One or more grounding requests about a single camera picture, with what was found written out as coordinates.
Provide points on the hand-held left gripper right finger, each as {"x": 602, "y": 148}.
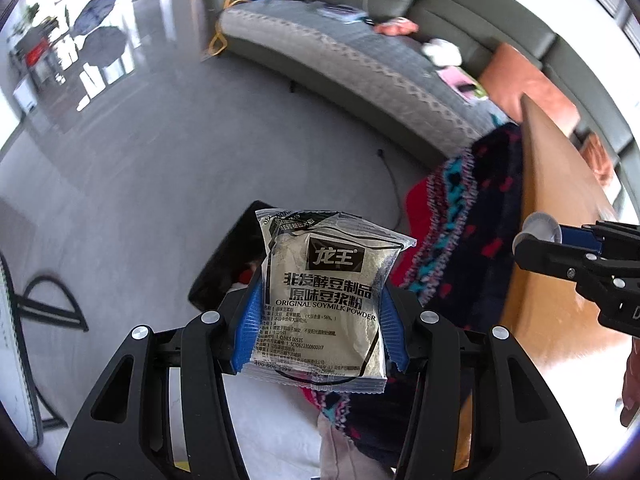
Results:
{"x": 392, "y": 330}

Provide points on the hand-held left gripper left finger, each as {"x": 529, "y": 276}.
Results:
{"x": 250, "y": 322}

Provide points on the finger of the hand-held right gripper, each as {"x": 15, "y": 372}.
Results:
{"x": 582, "y": 239}
{"x": 550, "y": 257}

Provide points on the black trash bin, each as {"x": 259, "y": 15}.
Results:
{"x": 220, "y": 265}

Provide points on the clear soymilk powder packet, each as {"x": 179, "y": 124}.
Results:
{"x": 325, "y": 310}

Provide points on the person's right hand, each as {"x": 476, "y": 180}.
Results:
{"x": 632, "y": 385}

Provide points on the small orange cushion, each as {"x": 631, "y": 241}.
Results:
{"x": 597, "y": 157}

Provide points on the patterned knit blanket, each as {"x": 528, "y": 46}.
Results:
{"x": 475, "y": 200}

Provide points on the large orange cushion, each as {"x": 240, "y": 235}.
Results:
{"x": 530, "y": 85}

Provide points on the pink book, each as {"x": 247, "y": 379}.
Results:
{"x": 450, "y": 77}

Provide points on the white cloth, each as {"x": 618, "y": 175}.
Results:
{"x": 441, "y": 53}

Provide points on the grey sofa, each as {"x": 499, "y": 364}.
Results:
{"x": 475, "y": 10}

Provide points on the pink orange cloth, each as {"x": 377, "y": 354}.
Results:
{"x": 397, "y": 26}

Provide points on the grey sofa cover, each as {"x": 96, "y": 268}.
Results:
{"x": 350, "y": 55}

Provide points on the grey umbrella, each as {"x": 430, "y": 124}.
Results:
{"x": 104, "y": 46}

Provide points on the small white box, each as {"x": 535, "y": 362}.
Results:
{"x": 25, "y": 95}

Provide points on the dark shelf rack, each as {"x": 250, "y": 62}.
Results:
{"x": 37, "y": 57}

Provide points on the blue umbrella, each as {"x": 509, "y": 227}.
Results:
{"x": 92, "y": 12}

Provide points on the potted plant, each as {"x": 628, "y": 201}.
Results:
{"x": 24, "y": 22}

